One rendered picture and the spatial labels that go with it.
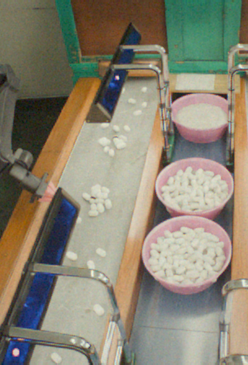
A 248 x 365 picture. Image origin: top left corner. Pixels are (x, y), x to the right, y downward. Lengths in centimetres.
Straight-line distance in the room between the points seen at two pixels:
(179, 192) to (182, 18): 82
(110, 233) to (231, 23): 106
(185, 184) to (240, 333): 60
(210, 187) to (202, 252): 28
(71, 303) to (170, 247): 35
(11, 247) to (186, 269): 56
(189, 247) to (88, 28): 117
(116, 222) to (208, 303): 40
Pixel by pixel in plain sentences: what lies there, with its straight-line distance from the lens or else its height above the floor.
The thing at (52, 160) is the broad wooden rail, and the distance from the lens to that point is 174.
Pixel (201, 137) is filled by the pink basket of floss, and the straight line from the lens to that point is 182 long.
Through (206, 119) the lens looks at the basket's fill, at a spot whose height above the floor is 74.
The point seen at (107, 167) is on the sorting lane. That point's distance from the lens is 168.
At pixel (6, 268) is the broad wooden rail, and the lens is 142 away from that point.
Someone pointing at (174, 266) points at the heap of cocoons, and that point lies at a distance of 134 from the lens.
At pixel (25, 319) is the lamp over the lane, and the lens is 90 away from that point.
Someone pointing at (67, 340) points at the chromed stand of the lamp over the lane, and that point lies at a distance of 82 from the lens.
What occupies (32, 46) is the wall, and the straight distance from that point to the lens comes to 328.
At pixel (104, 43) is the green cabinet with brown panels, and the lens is 214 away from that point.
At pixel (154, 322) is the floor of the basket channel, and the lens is 132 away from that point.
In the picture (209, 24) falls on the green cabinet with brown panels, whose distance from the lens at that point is 203.
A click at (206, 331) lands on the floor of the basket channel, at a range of 130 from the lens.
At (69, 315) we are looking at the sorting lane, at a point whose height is 74.
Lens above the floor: 182
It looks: 42 degrees down
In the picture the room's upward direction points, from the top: 10 degrees counter-clockwise
